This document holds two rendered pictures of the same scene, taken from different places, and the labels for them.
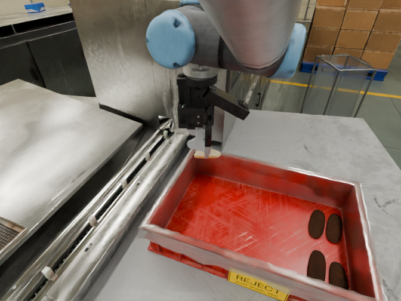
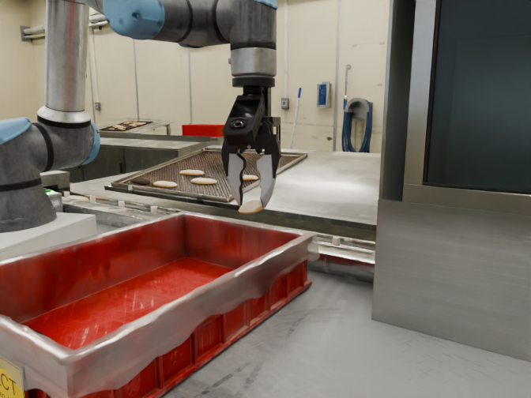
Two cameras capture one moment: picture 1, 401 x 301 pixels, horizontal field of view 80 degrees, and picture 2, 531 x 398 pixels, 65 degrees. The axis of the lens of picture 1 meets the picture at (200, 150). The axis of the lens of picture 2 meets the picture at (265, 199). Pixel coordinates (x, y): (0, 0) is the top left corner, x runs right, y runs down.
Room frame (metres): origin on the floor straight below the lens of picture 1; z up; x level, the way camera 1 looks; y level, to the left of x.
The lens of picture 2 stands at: (0.69, -0.69, 1.13)
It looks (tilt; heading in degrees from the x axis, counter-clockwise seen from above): 12 degrees down; 103
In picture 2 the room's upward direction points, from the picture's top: straight up
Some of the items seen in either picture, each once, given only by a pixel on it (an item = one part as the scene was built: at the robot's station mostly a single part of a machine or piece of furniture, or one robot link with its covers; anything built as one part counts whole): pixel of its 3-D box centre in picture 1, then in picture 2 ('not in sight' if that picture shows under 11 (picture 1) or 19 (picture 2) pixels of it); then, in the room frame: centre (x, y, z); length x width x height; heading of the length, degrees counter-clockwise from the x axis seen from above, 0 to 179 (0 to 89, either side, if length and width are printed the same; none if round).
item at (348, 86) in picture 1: (332, 95); not in sight; (2.08, -1.22, 0.42); 0.40 x 0.31 x 0.67; 4
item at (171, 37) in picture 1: (190, 37); (197, 21); (0.41, 0.02, 1.28); 0.11 x 0.11 x 0.08; 71
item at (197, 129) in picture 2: not in sight; (207, 129); (-1.10, 4.05, 0.93); 0.51 x 0.36 x 0.13; 164
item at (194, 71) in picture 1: (200, 65); (251, 65); (0.51, 0.00, 1.21); 0.08 x 0.08 x 0.05
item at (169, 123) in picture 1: (166, 123); not in sight; (0.79, 0.13, 0.89); 0.06 x 0.01 x 0.06; 70
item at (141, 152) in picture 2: not in sight; (126, 163); (-2.18, 4.00, 0.51); 3.00 x 1.26 x 1.03; 160
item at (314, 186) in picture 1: (257, 214); (152, 283); (0.38, -0.14, 0.87); 0.49 x 0.34 x 0.10; 70
